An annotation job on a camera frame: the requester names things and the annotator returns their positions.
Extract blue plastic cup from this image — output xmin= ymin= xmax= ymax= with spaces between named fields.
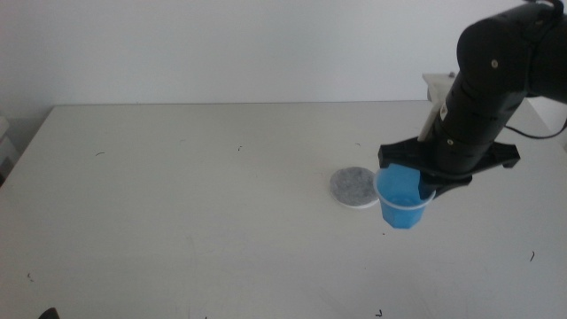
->
xmin=373 ymin=163 xmax=438 ymax=230

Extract round grey cup mat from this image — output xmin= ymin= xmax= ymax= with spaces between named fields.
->
xmin=329 ymin=166 xmax=381 ymax=210

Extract black cable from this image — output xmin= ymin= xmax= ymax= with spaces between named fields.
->
xmin=504 ymin=118 xmax=567 ymax=141

